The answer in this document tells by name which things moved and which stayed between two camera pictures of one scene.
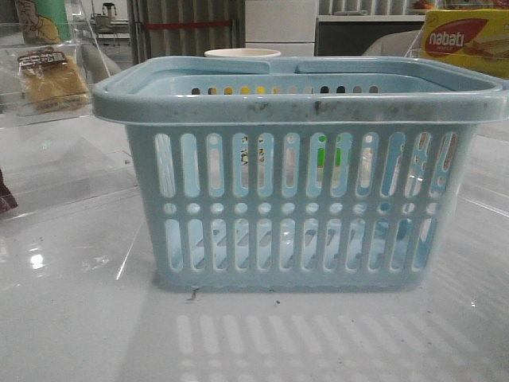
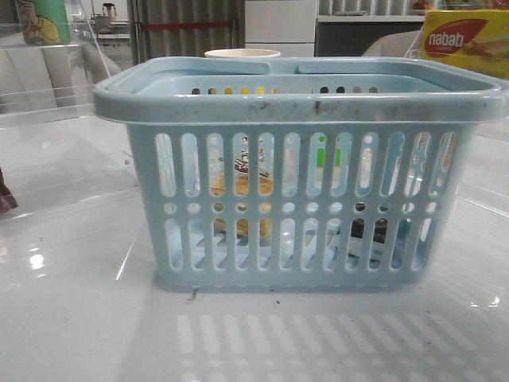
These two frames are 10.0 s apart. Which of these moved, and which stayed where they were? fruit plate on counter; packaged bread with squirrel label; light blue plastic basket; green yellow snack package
Moved: packaged bread with squirrel label
Stayed: green yellow snack package; fruit plate on counter; light blue plastic basket
